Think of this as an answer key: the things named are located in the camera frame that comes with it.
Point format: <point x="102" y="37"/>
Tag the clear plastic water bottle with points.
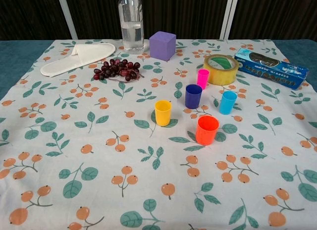
<point x="131" y="29"/>

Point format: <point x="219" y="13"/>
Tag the white screen frame post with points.
<point x="67" y="17"/>
<point x="229" y="17"/>

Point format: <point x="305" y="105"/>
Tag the purple foam cube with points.
<point x="162" y="46"/>

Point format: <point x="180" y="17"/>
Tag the white disposable slipper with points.
<point x="81" y="57"/>

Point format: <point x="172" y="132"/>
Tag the dark red grape bunch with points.
<point x="116" y="69"/>

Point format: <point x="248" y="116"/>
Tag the yellow packing tape roll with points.
<point x="223" y="75"/>

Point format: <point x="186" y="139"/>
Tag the light blue plastic cup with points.
<point x="226" y="106"/>

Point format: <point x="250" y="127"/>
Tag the floral print tablecloth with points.
<point x="99" y="140"/>

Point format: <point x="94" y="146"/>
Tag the teal table cover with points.
<point x="15" y="56"/>

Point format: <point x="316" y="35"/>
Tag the pink plastic cup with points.
<point x="202" y="80"/>

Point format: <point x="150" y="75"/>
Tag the orange plastic cup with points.
<point x="205" y="135"/>

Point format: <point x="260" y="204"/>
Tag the yellow plastic cup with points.
<point x="163" y="116"/>

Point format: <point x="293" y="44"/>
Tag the blue cookie box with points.
<point x="270" y="66"/>

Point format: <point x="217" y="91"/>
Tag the dark blue plastic cup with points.
<point x="192" y="99"/>

